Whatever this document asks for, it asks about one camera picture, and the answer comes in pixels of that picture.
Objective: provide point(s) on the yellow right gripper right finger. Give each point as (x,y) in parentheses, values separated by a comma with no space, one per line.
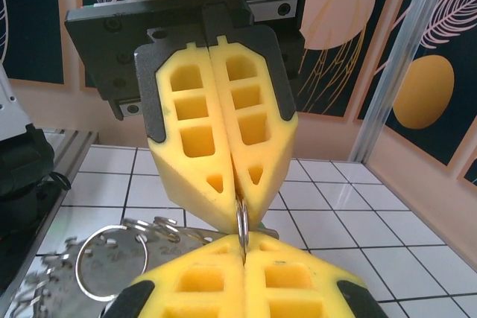
(298,284)

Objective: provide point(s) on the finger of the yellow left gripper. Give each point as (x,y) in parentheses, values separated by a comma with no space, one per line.
(275,154)
(179,180)

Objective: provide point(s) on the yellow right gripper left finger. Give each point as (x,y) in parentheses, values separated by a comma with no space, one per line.
(194,284)

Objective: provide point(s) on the silver stamped key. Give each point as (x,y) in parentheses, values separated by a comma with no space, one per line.
(175,249)

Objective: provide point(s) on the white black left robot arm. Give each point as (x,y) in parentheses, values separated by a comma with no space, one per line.
(18,154)

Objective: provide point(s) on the aluminium corner post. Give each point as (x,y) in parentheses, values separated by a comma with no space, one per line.
(391,83)

